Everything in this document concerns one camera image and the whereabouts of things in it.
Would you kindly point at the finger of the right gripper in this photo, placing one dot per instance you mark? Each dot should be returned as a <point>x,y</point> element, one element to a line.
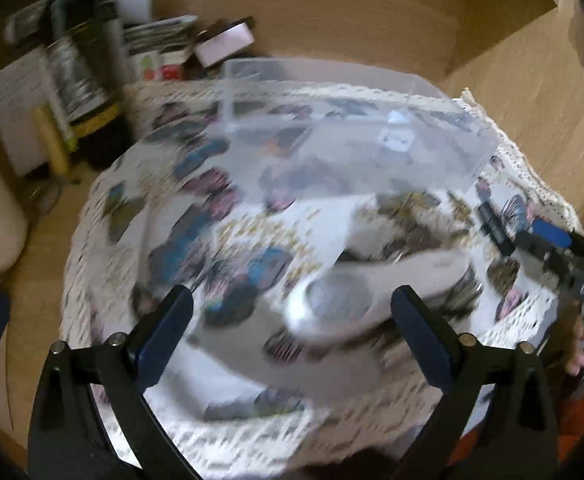
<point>556,248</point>

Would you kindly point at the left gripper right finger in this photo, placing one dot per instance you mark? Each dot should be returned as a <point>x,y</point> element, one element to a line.
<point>517,439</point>

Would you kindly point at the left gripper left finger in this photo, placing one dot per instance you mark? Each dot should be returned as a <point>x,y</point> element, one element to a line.
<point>67,437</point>

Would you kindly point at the black usb adapter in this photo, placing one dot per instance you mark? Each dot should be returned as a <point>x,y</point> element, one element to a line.
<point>493,227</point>

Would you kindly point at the white oval hair brush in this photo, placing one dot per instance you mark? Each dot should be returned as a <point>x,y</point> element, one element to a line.
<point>336,304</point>

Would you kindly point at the white power adapter cube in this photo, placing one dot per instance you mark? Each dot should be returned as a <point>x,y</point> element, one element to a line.
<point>398,134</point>

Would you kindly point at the person right hand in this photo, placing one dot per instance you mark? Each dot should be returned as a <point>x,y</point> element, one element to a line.
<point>574,350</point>

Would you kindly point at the butterfly print lace cloth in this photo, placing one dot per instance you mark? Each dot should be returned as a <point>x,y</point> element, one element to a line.
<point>241,396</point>

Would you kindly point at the yellow tube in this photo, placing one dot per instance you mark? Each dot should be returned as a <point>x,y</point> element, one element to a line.
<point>50,136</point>

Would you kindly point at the clear plastic storage box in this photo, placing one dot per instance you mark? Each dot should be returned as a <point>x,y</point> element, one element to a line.
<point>301,129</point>

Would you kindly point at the white handwritten note sheet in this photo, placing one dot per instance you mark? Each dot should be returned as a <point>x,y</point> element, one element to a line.
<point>25,84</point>

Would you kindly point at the dark wine bottle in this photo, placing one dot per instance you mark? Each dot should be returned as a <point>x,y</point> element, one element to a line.
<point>82,75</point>

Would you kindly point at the small pink card box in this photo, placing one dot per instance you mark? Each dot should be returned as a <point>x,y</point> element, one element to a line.
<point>220,47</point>

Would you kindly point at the stack of papers and magazines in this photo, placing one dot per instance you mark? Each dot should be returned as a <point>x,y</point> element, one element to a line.
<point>136,39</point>

